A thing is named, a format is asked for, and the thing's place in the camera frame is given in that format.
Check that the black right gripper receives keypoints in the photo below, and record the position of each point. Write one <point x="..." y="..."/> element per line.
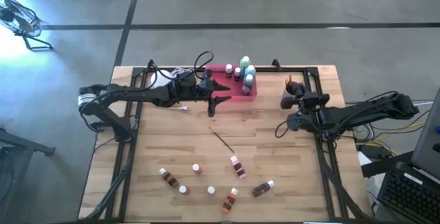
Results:
<point x="313" y="119"/>

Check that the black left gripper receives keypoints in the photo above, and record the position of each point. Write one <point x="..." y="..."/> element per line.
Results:
<point x="189" y="91"/>

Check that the lavender cup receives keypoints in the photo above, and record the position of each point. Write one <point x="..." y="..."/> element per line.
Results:
<point x="296" y="88"/>

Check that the large dark grey paint bottle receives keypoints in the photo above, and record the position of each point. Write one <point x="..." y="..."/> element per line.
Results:
<point x="228" y="69"/>

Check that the purple paint bottle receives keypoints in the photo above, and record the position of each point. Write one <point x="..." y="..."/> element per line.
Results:
<point x="237" y="74"/>

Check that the orange-bristle paintbrush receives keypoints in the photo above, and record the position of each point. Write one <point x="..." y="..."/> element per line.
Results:
<point x="289" y="79"/>

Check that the black paintbrush gold ferrule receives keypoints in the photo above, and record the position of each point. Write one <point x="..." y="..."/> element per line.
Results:
<point x="221" y="139"/>

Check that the blue paint bottle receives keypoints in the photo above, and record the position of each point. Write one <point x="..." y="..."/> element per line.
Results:
<point x="250" y="69"/>

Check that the green paint bottle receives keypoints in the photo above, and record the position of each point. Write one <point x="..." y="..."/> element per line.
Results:
<point x="245" y="60"/>

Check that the red paint bottle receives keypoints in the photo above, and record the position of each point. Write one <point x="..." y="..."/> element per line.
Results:
<point x="197" y="168"/>

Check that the dark brown paint bottle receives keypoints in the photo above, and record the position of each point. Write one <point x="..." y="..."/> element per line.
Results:
<point x="261" y="189"/>

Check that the yellow paint bottle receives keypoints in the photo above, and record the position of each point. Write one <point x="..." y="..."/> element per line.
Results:
<point x="211" y="190"/>

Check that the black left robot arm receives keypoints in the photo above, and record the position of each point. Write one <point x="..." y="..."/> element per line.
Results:
<point x="130" y="93"/>

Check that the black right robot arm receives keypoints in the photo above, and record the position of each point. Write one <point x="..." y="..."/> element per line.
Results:
<point x="371" y="112"/>

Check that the pink paint bottle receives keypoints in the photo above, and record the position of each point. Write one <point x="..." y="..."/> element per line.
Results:
<point x="239" y="168"/>

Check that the magenta paint bottle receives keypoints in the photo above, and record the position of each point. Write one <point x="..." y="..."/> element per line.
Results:
<point x="184" y="190"/>

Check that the orange paint bottle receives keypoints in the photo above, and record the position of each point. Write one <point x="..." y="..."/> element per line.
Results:
<point x="229" y="201"/>

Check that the pink plastic bin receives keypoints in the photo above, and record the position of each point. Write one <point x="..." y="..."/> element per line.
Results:
<point x="237" y="95"/>

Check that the grey laptop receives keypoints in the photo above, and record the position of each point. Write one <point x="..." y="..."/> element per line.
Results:
<point x="409" y="193"/>

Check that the black floor fan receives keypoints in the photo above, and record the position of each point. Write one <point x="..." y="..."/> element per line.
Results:
<point x="20" y="19"/>

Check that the dark grey workbench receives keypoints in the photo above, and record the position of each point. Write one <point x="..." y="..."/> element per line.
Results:
<point x="13" y="182"/>

